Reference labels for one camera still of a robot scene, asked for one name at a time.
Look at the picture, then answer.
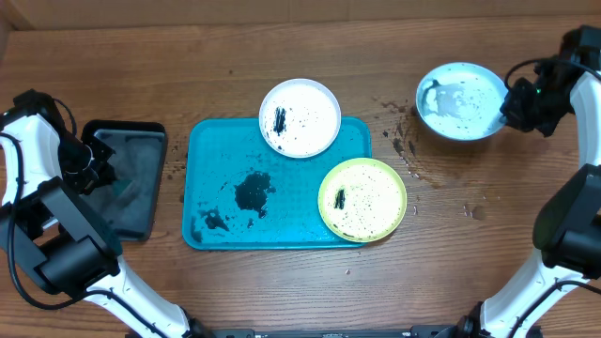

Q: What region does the dark green sponge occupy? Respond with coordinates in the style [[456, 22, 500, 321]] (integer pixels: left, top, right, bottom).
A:
[[112, 179, 140, 200]]

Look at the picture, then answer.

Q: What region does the light blue plate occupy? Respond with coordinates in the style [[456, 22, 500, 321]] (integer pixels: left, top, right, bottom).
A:
[[415, 62, 508, 142]]

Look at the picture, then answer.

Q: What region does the yellow-green plate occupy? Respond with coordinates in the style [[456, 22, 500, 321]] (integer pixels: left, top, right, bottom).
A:
[[317, 158, 408, 243]]

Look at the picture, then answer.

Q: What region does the white plate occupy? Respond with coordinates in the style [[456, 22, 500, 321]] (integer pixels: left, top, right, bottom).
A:
[[258, 78, 342, 159]]

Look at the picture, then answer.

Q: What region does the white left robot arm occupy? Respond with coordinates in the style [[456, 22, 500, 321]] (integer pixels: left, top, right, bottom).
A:
[[1, 89, 212, 337]]

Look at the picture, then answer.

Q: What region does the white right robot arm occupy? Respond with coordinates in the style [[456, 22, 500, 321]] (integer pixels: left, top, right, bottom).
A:
[[440, 25, 600, 337]]

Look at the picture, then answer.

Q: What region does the black water tray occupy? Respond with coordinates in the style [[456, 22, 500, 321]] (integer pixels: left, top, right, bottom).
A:
[[82, 120, 167, 241]]

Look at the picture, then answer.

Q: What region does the teal plastic tray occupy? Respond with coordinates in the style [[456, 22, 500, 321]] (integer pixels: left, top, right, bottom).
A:
[[182, 117, 372, 251]]

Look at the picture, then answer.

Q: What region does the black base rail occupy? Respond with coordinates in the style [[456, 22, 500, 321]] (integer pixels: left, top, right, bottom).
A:
[[212, 325, 456, 338]]

